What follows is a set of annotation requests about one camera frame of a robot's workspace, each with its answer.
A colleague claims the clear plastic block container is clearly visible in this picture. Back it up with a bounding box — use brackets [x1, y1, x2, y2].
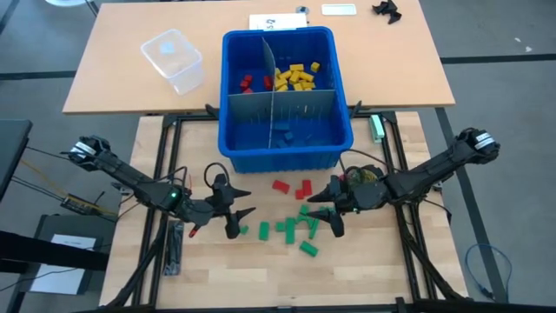
[139, 28, 205, 97]

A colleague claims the long grey slotted divider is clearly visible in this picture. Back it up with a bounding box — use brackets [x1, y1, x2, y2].
[261, 37, 278, 150]

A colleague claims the black plastic gripper part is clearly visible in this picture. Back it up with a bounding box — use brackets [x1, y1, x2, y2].
[372, 0, 403, 25]

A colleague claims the black camera cable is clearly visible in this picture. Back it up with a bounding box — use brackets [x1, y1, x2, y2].
[202, 162, 231, 189]
[338, 149, 390, 175]

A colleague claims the large blue plastic bin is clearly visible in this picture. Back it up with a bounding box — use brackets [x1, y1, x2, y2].
[217, 25, 355, 174]

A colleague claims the white printed paper sheet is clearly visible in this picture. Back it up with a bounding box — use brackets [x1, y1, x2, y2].
[248, 12, 308, 32]

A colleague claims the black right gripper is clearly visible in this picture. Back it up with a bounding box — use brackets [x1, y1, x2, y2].
[306, 174, 370, 238]

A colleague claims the green cylinder block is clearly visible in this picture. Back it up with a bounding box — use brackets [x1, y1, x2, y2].
[299, 240, 320, 258]

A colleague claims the plain white paper sheet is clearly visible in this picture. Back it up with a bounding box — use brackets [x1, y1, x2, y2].
[29, 233, 97, 296]

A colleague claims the black side table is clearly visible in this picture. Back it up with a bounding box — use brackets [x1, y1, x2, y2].
[0, 119, 34, 203]

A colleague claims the small mint green box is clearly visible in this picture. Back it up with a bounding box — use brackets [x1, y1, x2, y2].
[368, 114, 387, 143]

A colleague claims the black right camera cable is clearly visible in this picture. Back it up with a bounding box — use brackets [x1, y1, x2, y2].
[338, 149, 390, 175]

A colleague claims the potted succulent plant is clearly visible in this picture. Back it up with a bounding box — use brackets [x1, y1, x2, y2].
[342, 164, 384, 184]

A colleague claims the short grey slotted divider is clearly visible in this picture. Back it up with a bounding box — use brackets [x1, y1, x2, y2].
[228, 89, 337, 127]

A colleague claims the black hex key holder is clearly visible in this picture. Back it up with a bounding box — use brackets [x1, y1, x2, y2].
[163, 219, 186, 276]

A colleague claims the black left camera cable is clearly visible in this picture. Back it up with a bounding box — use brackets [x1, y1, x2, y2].
[202, 162, 231, 189]

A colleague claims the white rectangular pad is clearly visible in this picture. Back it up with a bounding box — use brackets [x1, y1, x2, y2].
[321, 3, 358, 17]

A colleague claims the black beam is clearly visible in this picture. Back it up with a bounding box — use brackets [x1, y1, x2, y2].
[0, 229, 110, 273]

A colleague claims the black circuit board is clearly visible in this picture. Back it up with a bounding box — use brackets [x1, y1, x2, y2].
[59, 190, 108, 217]

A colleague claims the white round object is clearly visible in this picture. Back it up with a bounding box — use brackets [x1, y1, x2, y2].
[44, 0, 88, 8]

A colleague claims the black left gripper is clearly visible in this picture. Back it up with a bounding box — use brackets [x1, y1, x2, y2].
[182, 173, 257, 240]

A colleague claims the blue coiled cable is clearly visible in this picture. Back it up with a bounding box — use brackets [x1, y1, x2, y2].
[464, 243, 513, 302]

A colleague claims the black flat case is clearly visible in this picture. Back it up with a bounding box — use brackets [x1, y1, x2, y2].
[17, 212, 109, 296]

